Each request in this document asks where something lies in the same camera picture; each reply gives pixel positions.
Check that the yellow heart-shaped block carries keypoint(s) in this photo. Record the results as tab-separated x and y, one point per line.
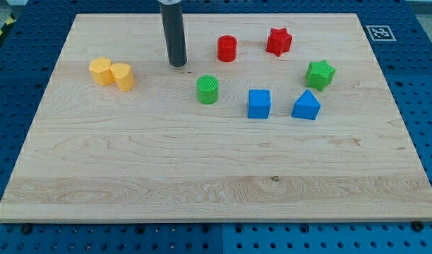
123	76

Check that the light wooden board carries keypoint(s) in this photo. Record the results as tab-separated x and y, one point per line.
95	154

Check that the yellow hexagon block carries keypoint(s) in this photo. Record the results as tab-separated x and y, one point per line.
100	71

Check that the red cylinder block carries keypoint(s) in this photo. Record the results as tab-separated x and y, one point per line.
226	48

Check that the green star block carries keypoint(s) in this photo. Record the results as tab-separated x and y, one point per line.
319	74

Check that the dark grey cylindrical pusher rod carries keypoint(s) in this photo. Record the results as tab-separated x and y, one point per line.
173	26

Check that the white fiducial marker tag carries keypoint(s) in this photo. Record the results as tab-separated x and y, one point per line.
380	33

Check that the blue triangular prism block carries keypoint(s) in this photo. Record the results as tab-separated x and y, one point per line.
306	107

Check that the black board screw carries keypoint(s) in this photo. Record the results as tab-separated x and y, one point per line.
25	229
417	226

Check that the black left board screw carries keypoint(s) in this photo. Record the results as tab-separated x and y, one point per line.
25	229

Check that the red star block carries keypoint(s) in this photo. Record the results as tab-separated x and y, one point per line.
279	41

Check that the green cylinder block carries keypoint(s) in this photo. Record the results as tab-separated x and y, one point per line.
207	89

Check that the black right board screw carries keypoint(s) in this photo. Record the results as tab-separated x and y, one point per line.
417	226

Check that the blue cube block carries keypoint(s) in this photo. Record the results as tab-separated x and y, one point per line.
259	103

